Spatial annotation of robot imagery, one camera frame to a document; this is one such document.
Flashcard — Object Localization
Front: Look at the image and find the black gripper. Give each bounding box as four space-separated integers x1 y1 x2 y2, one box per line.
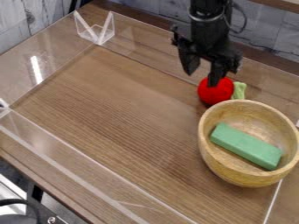
171 25 243 88

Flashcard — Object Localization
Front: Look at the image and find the red plush fruit green leaf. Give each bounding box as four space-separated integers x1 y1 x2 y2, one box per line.
198 78 247 105

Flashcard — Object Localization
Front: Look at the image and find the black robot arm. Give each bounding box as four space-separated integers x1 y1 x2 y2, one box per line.
171 0 245 88

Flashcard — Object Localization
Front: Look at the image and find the green rectangular block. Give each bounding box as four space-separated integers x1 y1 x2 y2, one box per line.
210 122 283 171

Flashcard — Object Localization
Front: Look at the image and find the wooden bowl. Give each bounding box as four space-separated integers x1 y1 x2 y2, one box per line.
198 100 299 188

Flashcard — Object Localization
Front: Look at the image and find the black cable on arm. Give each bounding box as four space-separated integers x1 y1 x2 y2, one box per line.
227 1 249 35

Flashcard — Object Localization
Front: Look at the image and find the clear acrylic tray wall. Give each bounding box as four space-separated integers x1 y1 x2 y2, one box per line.
0 99 198 224

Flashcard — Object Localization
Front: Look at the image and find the black metal table frame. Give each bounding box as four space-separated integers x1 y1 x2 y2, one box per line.
27 182 68 224

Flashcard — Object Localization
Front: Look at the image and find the black cable bottom left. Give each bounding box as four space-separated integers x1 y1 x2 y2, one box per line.
0 198 39 224

